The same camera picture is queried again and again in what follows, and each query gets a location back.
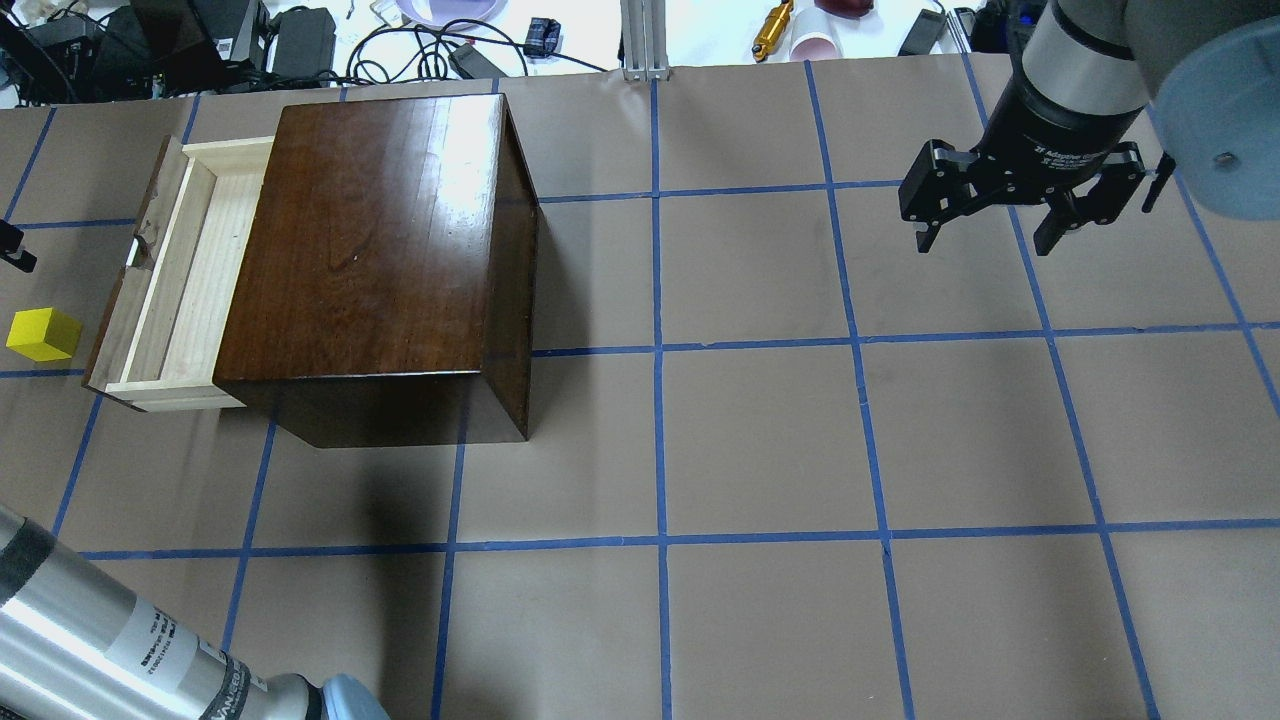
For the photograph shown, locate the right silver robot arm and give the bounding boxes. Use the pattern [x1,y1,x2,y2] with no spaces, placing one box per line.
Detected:
[899,1,1279,256]

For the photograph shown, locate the black power adapter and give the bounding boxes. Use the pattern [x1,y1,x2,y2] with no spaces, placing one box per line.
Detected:
[270,6,337,82]

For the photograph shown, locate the dark wooden drawer cabinet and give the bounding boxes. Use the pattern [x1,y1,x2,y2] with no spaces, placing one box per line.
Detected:
[212,94,545,448]

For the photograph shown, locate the gold metal cylinder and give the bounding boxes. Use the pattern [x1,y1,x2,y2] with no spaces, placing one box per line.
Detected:
[750,0,794,63]

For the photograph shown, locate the aluminium frame post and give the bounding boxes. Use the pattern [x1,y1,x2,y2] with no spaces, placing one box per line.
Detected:
[620,0,671,82]

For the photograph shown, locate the light wood drawer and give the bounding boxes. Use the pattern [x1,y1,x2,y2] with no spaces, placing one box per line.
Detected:
[83,136,273,413]

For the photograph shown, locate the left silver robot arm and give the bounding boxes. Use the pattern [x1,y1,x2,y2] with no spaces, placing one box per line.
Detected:
[3,507,387,719]

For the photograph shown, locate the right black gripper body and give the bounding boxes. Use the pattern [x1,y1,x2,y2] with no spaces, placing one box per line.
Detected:
[899,76,1146,224]

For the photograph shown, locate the yellow block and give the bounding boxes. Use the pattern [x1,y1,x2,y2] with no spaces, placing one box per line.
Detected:
[5,307,83,363]

